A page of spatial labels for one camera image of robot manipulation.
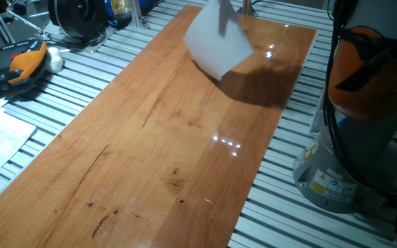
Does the jar with yellow content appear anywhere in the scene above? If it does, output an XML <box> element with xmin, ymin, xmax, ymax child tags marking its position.
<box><xmin>110</xmin><ymin>0</ymin><xmax>133</xmax><ymax>29</ymax></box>

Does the black and orange teach pendant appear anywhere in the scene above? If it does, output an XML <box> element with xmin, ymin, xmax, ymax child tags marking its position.
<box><xmin>0</xmin><ymin>39</ymin><xmax>49</xmax><ymax>92</ymax></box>

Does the black round device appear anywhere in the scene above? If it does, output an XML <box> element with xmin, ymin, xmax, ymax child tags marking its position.
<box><xmin>48</xmin><ymin>0</ymin><xmax>110</xmax><ymax>39</ymax></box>

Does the wooden board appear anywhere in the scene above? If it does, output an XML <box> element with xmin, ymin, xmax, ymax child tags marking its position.
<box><xmin>0</xmin><ymin>4</ymin><xmax>317</xmax><ymax>248</ymax></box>

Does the metal post with base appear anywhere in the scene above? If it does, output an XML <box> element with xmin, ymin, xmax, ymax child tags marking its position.
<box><xmin>235</xmin><ymin>0</ymin><xmax>258</xmax><ymax>17</ymax></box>

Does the printed paper document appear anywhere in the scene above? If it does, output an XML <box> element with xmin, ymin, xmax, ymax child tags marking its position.
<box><xmin>0</xmin><ymin>99</ymin><xmax>37</xmax><ymax>189</ymax></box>

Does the black strap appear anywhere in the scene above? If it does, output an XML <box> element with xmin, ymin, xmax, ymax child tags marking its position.
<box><xmin>334</xmin><ymin>27</ymin><xmax>397</xmax><ymax>92</ymax></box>

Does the blue object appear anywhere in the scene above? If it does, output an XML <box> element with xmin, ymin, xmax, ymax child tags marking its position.
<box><xmin>103</xmin><ymin>0</ymin><xmax>115</xmax><ymax>28</ymax></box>

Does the grey flat base plate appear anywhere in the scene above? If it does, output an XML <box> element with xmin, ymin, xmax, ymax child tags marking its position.
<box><xmin>32</xmin><ymin>19</ymin><xmax>117</xmax><ymax>54</ymax></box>

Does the thin metal rod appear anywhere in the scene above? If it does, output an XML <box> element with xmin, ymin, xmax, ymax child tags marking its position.
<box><xmin>7</xmin><ymin>10</ymin><xmax>52</xmax><ymax>38</ymax></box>

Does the white paper sheet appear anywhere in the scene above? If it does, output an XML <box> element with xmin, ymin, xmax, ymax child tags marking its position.
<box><xmin>183</xmin><ymin>0</ymin><xmax>254</xmax><ymax>82</ymax></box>

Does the white rounded object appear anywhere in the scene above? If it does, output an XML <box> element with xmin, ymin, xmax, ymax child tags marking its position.
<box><xmin>45</xmin><ymin>47</ymin><xmax>64</xmax><ymax>74</ymax></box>

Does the blue container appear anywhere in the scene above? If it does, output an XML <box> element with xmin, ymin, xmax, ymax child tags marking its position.
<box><xmin>139</xmin><ymin>0</ymin><xmax>161</xmax><ymax>15</ymax></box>

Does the aluminium profile post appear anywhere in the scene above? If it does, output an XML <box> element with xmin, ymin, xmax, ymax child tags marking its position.
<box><xmin>128</xmin><ymin>0</ymin><xmax>150</xmax><ymax>29</ymax></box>

